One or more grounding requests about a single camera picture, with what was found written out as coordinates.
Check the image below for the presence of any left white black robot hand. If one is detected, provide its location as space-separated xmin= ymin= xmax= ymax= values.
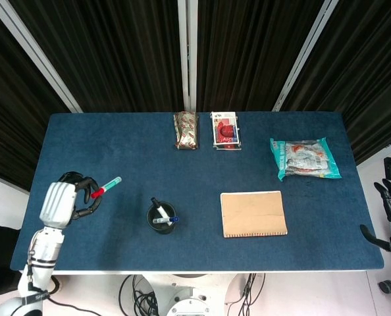
xmin=39 ymin=171 xmax=103 ymax=230

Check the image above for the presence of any blue table cloth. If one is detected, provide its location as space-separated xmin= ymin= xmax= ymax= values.
xmin=10 ymin=112 xmax=385 ymax=273

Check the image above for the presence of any tan spiral notebook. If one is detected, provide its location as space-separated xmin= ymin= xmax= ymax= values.
xmin=220 ymin=190 xmax=289 ymax=239

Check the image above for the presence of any white frame post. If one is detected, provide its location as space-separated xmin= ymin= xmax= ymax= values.
xmin=0 ymin=0 xmax=84 ymax=114
xmin=177 ymin=0 xmax=199 ymax=113
xmin=271 ymin=0 xmax=344 ymax=113

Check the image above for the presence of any black cable bundle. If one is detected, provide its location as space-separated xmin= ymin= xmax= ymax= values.
xmin=118 ymin=273 xmax=160 ymax=316

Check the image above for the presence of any red cap green marker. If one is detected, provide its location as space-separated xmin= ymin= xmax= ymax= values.
xmin=90 ymin=176 xmax=122 ymax=199

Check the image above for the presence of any gold red snack package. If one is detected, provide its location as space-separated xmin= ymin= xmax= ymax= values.
xmin=172 ymin=111 xmax=199 ymax=151

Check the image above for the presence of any teal snack bag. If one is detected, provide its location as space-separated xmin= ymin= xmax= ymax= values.
xmin=269 ymin=137 xmax=343 ymax=182

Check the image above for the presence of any black pen cup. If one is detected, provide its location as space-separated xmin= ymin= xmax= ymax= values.
xmin=146 ymin=202 xmax=176 ymax=235

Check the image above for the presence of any dark pleated curtain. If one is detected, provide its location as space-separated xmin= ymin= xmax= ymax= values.
xmin=0 ymin=0 xmax=391 ymax=192

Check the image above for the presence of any black cap white marker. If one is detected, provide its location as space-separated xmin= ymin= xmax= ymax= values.
xmin=151 ymin=197 xmax=173 ymax=226

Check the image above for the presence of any red and white packet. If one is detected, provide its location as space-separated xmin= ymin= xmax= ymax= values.
xmin=209 ymin=111 xmax=243 ymax=152

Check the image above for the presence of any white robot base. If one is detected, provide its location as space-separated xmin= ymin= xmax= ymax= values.
xmin=142 ymin=273 xmax=249 ymax=316

